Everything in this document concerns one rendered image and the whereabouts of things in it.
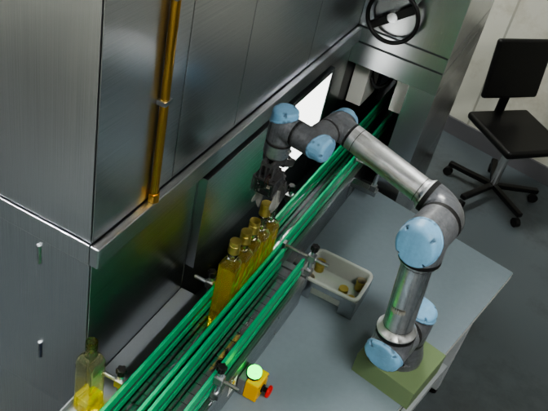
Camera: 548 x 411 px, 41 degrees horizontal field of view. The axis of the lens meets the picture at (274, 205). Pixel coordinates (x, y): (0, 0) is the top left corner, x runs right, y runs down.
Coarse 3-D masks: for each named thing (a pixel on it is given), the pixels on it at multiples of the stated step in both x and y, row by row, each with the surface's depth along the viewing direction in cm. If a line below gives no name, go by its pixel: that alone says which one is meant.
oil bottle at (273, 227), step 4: (276, 220) 232; (268, 224) 230; (272, 224) 230; (276, 224) 232; (268, 228) 230; (272, 228) 230; (276, 228) 233; (272, 232) 231; (276, 232) 235; (272, 236) 233; (272, 240) 234; (268, 244) 234; (272, 244) 237; (268, 248) 235; (272, 248) 239; (268, 252) 237
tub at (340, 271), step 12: (324, 252) 264; (312, 264) 261; (336, 264) 264; (348, 264) 261; (324, 276) 264; (336, 276) 265; (348, 276) 264; (360, 276) 261; (372, 276) 258; (336, 288) 260; (348, 288) 261
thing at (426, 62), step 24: (432, 0) 267; (456, 0) 263; (480, 0) 284; (360, 24) 285; (432, 24) 272; (456, 24) 268; (480, 24) 319; (360, 48) 290; (384, 48) 285; (408, 48) 281; (432, 48) 276; (456, 48) 280; (384, 72) 290; (408, 72) 286; (432, 72) 281
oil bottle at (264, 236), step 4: (260, 232) 226; (264, 232) 226; (268, 232) 228; (260, 236) 226; (264, 236) 226; (268, 236) 229; (264, 240) 226; (268, 240) 231; (264, 244) 228; (260, 248) 228; (264, 248) 231; (260, 252) 229; (264, 252) 233; (260, 256) 230; (264, 256) 235; (260, 260) 233; (256, 264) 232; (260, 264) 235; (256, 268) 233
